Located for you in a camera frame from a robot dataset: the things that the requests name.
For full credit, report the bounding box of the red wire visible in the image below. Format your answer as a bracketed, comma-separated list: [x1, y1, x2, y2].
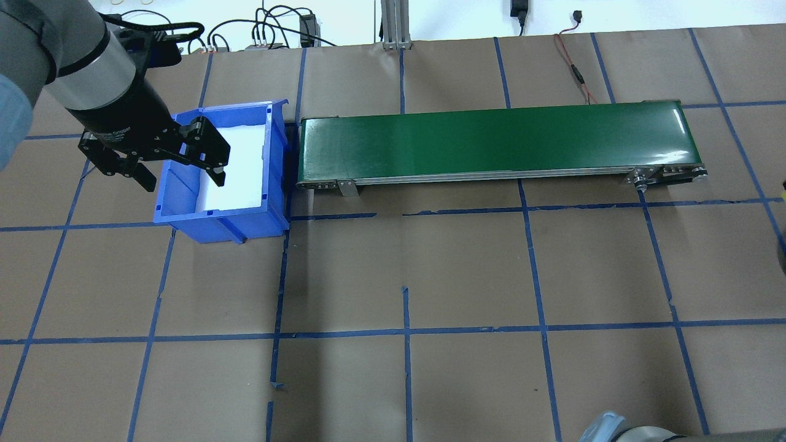
[554, 31, 599, 106]

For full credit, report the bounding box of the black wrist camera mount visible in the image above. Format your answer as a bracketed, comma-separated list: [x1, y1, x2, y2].
[117, 28, 183, 68]

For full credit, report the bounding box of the aluminium camera stand post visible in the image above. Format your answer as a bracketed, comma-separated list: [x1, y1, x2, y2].
[381, 0, 413, 50]

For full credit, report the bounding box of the blue plastic storage bin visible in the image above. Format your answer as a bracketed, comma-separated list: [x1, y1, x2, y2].
[152, 98, 291, 244]

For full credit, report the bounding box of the green conveyor belt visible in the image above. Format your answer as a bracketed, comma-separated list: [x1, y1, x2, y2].
[296, 100, 709, 198]

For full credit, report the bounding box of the white foam pad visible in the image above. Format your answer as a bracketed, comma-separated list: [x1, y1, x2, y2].
[200, 125, 271, 212]

